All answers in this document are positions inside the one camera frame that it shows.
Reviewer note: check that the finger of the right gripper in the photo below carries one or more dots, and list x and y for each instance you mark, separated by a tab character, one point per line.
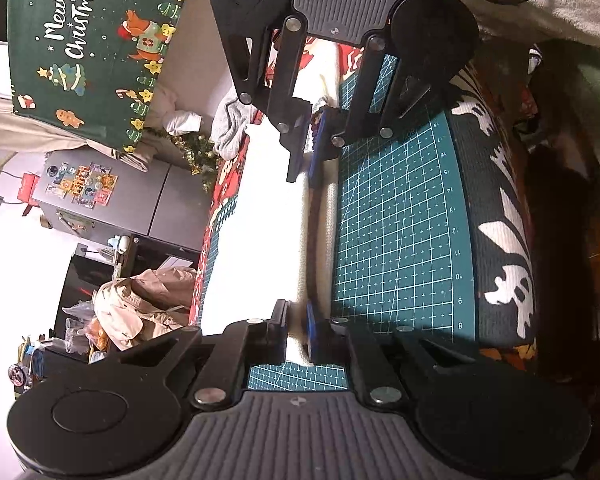
337	127
290	115

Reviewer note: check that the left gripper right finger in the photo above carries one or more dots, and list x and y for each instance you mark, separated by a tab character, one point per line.
351	345

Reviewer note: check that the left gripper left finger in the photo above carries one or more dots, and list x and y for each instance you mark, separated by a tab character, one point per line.
226	358

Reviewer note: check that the white knit sweater vest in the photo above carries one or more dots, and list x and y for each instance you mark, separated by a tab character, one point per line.
276	240

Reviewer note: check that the grey knit sweater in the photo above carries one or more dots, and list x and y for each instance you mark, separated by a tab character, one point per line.
231	120

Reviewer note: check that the small christmas tree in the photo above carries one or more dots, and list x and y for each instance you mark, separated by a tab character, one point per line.
197	151

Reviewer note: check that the beige jacket on chair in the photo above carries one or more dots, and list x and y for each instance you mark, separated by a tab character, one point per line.
146	306

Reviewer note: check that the green cutting mat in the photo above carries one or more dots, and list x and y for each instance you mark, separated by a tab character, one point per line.
402	246

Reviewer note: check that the cluttered dark desk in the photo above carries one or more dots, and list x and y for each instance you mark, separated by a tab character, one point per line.
76	339

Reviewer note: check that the red christmas pattern blanket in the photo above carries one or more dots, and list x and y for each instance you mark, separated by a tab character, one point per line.
494	197

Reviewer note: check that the grey refrigerator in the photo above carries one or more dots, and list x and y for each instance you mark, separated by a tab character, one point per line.
90	195

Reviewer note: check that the green christmas wall banner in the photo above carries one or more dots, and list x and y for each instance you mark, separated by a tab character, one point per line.
89	66

